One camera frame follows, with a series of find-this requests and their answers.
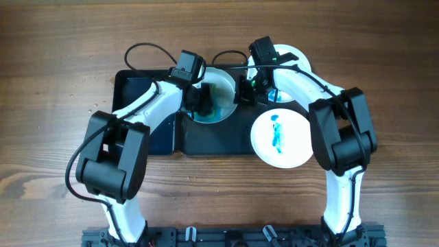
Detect small black water tray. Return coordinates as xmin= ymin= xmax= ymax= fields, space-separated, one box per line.
xmin=112 ymin=70 xmax=176 ymax=156

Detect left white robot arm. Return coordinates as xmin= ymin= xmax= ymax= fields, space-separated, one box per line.
xmin=65 ymin=79 xmax=213 ymax=246

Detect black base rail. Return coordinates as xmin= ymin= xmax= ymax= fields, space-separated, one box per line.
xmin=80 ymin=224 xmax=388 ymax=247

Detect left black cable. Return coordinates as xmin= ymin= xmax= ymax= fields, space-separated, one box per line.
xmin=64 ymin=42 xmax=179 ymax=246

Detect black cable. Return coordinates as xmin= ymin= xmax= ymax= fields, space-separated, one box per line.
xmin=211 ymin=49 xmax=370 ymax=237
xmin=64 ymin=42 xmax=179 ymax=246

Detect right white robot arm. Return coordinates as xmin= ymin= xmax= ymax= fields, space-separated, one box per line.
xmin=240 ymin=60 xmax=377 ymax=245

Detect green yellow sponge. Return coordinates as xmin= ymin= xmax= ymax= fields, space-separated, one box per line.
xmin=192 ymin=82 xmax=220 ymax=124

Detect large black tray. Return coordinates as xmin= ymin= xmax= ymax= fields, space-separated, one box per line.
xmin=177 ymin=64 xmax=311 ymax=157

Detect white plate stained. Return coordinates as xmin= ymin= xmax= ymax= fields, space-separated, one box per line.
xmin=250 ymin=108 xmax=313 ymax=169
xmin=246 ymin=44 xmax=311 ymax=103
xmin=183 ymin=67 xmax=237 ymax=124

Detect right black cable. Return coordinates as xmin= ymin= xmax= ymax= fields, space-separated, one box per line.
xmin=211 ymin=49 xmax=370 ymax=237

